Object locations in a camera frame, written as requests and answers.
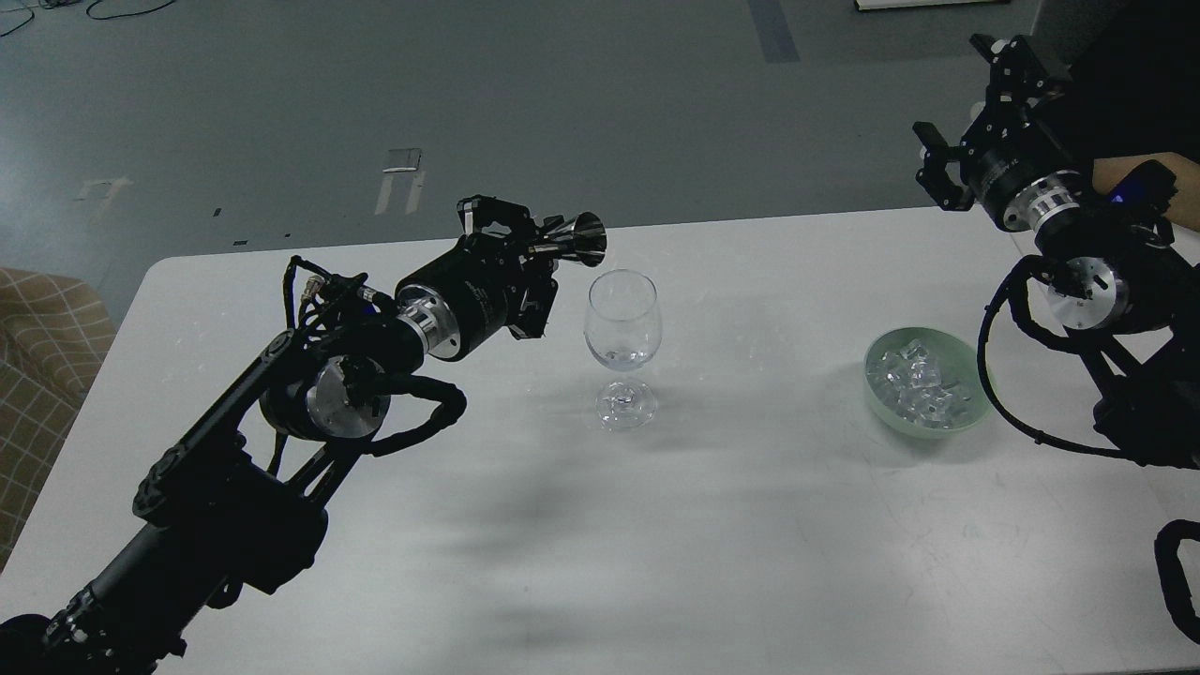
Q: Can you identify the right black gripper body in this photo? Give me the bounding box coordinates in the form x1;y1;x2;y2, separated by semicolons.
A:
961;112;1085;233

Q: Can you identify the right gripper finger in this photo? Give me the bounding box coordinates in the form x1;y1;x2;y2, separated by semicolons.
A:
966;34;1072;142
913;121;976;211

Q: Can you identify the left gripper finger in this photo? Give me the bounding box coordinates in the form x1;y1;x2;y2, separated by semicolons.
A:
456;195;538;247
506;258;558;340

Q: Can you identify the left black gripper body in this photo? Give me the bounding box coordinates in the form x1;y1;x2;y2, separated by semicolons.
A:
396;245;532;362

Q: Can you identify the steel double jigger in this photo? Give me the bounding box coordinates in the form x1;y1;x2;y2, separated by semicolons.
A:
527;211;608;265

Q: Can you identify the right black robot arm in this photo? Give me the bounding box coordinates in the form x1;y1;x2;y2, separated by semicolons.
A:
913;32;1199;470

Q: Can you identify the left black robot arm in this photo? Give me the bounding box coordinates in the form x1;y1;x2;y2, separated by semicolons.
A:
2;195;606;674

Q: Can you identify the clear wine glass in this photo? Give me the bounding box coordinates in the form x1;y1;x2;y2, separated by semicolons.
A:
584;269;662;431

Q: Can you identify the person in black shirt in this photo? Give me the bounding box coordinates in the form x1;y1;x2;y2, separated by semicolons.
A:
1070;1;1199;231

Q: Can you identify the green bowl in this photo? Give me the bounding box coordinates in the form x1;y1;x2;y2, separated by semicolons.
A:
859;325;994;442

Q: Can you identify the beige checkered sofa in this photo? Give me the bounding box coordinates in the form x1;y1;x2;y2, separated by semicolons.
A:
1;268;116;565

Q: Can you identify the black cable loop right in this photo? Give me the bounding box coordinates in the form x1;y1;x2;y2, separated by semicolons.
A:
1154;519;1200;646

